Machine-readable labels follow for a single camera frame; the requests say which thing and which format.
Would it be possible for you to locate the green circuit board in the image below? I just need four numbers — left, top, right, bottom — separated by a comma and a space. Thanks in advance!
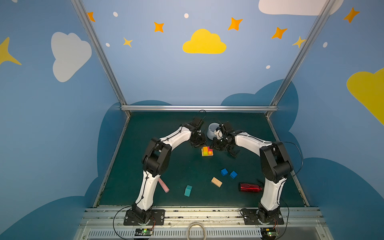
134, 228, 154, 238
260, 228, 279, 240

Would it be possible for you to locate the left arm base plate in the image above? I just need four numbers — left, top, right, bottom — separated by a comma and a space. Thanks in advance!
123, 210, 165, 226

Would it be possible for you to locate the blue cube left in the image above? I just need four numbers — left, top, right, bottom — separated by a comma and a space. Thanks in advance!
221, 169, 228, 176

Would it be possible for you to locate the purple pink toy spatula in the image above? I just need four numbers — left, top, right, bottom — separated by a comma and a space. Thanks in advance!
159, 178, 170, 193

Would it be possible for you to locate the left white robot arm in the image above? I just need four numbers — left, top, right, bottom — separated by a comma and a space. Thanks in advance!
131, 117, 206, 224

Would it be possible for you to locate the beige cable loop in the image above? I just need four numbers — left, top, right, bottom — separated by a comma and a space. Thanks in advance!
186, 221, 208, 240

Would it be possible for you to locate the blue cube right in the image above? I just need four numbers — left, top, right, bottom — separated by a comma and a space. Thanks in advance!
230, 171, 238, 179

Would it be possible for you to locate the aluminium back frame rail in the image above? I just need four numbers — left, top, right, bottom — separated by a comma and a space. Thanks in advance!
121, 105, 278, 112

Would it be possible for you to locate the aluminium left corner post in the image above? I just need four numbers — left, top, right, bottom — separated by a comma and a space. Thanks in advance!
71, 0, 127, 107

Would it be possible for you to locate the left green circuit board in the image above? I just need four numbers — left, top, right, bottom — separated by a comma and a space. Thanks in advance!
134, 228, 154, 238

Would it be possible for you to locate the front aluminium rail base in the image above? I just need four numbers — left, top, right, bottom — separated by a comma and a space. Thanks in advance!
74, 206, 333, 240

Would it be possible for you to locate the blue cube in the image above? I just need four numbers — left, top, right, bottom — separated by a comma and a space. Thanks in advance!
230, 171, 238, 179
221, 169, 228, 176

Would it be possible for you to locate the tan wood block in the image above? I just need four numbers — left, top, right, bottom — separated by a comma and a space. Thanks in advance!
211, 177, 223, 188

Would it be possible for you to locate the teal block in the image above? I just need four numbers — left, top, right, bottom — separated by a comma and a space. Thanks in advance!
184, 185, 193, 197

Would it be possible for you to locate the aluminium corner post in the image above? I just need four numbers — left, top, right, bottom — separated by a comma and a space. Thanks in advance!
266, 0, 336, 119
71, 0, 127, 107

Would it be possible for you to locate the light blue ceramic mug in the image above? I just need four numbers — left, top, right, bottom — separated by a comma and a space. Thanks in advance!
207, 123, 220, 141

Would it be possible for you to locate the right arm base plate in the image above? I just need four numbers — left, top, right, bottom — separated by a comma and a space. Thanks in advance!
240, 208, 285, 225

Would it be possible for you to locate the red spray bottle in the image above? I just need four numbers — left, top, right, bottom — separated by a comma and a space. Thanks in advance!
238, 180, 265, 193

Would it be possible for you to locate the aluminium right corner post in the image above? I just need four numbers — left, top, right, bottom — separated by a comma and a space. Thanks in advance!
266, 0, 336, 119

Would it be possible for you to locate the right green circuit board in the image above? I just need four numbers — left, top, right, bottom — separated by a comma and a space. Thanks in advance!
260, 228, 279, 240

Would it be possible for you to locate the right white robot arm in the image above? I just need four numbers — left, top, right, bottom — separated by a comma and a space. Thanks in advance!
211, 122, 293, 225

